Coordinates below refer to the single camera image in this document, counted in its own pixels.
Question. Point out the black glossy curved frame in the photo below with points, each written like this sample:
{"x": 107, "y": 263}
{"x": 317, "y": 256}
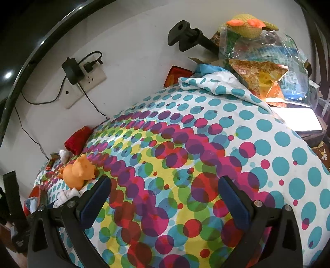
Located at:
{"x": 15, "y": 46}

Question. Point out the brown floral cloth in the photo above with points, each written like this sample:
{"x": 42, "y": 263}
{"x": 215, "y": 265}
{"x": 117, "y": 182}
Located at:
{"x": 322, "y": 157}

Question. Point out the red knitted cloth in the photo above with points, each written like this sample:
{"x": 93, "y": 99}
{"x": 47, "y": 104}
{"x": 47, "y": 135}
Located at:
{"x": 77, "y": 139}

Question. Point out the dark wooden frame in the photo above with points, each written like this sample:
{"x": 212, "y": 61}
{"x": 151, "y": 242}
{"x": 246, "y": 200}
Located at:
{"x": 321, "y": 46}

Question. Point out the polka dot bedsheet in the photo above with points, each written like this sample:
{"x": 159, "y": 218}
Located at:
{"x": 180, "y": 144}

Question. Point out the yellow crochet toy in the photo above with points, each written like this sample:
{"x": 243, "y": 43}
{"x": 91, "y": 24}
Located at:
{"x": 247, "y": 28}

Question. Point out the beige wall socket plate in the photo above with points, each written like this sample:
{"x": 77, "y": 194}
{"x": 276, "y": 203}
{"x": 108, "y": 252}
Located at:
{"x": 95, "y": 77}

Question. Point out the red basket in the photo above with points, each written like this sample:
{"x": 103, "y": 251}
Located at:
{"x": 34, "y": 191}

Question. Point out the white plastic device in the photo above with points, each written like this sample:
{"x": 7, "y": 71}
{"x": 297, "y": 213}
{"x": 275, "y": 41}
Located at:
{"x": 315, "y": 95}

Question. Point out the small red packet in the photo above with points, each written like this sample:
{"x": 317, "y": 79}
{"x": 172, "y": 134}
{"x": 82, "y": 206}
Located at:
{"x": 49, "y": 165}

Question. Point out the clear plastic bag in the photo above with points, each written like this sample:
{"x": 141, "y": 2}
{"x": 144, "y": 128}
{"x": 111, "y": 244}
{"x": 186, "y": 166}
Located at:
{"x": 294, "y": 74}

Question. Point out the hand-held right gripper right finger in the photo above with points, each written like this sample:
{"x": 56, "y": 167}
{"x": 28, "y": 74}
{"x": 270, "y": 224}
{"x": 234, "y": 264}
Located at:
{"x": 237, "y": 203}

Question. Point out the brown cardboard piece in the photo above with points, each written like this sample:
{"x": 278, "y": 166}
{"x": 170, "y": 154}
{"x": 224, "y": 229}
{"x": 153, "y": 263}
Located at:
{"x": 202, "y": 60}

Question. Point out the orange toy pig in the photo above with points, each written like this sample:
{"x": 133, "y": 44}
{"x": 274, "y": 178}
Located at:
{"x": 77, "y": 171}

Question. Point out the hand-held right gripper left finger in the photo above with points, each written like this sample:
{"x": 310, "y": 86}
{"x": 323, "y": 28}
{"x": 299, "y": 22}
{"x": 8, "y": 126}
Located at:
{"x": 94, "y": 203}

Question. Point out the red box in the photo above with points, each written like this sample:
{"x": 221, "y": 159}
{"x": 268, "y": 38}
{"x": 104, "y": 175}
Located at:
{"x": 176, "y": 74}

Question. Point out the black power adapter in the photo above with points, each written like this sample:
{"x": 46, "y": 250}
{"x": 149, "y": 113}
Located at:
{"x": 72, "y": 70}

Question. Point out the yellow snack packet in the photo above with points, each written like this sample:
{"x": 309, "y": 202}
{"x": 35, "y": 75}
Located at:
{"x": 263, "y": 80}

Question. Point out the small white fluffy item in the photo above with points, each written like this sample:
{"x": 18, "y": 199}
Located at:
{"x": 65, "y": 154}

